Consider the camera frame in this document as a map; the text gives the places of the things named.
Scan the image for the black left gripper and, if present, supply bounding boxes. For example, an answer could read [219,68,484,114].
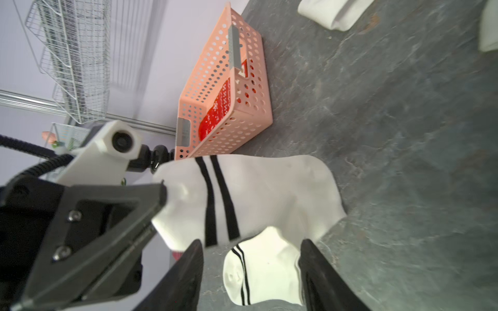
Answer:
[0,174,168,311]

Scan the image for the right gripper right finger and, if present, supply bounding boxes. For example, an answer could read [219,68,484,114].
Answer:
[298,239,369,311]

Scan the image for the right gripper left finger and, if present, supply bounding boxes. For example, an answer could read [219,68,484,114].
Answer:
[134,240,204,311]

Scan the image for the white sock black stripes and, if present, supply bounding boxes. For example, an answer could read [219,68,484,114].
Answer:
[223,227,304,306]

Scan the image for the red christmas sock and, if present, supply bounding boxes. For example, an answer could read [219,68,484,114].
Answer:
[198,60,232,141]

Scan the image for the pink artificial tulip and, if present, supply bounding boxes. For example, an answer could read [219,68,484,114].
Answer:
[42,131,64,149]

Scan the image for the pink plastic basket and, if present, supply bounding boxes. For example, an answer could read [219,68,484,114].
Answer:
[175,3,273,160]

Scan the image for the plain white sock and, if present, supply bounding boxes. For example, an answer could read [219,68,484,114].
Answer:
[298,0,374,32]

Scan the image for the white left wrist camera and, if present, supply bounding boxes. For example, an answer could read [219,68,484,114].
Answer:
[55,121,141,186]

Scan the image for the white mesh wall box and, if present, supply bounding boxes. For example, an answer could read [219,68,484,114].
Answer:
[38,122,92,183]

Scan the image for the white wire wall shelf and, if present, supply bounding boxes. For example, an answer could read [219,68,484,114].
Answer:
[25,0,111,124]

